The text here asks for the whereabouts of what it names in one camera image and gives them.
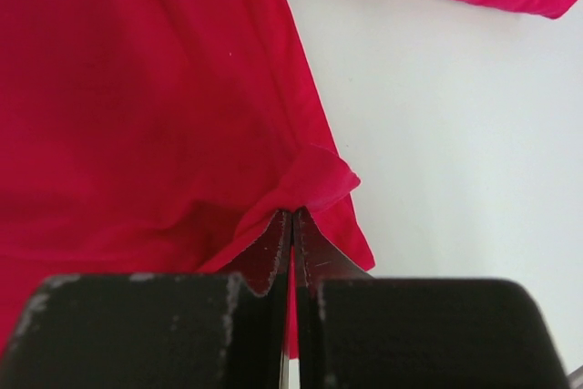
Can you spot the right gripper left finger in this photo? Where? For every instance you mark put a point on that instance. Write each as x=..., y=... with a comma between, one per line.
x=160, y=330

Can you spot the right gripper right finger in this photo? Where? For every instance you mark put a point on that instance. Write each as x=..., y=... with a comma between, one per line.
x=357, y=331

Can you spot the magenta t shirt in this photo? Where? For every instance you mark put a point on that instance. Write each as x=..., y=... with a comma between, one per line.
x=162, y=136

